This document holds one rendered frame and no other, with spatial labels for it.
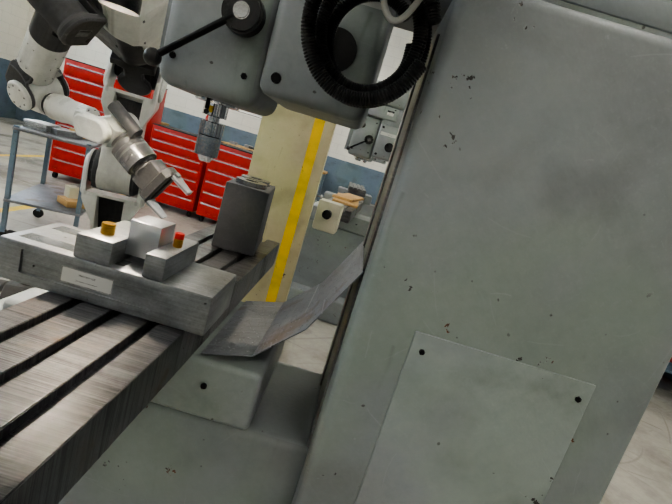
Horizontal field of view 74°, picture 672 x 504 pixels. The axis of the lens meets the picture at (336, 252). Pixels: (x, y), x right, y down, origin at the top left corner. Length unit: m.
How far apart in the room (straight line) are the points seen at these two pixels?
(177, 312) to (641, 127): 0.74
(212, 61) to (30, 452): 0.64
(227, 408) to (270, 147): 1.99
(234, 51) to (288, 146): 1.84
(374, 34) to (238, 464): 0.82
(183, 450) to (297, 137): 2.00
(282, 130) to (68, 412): 2.27
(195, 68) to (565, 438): 0.88
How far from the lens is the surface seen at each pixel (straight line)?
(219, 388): 0.88
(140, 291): 0.78
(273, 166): 2.68
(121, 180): 1.64
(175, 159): 5.98
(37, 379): 0.63
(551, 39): 0.75
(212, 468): 0.99
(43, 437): 0.55
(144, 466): 1.04
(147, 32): 1.40
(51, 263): 0.84
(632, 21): 0.93
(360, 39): 0.82
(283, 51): 0.82
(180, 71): 0.89
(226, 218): 1.27
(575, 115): 0.75
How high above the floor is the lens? 1.28
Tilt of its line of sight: 12 degrees down
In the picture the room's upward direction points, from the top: 17 degrees clockwise
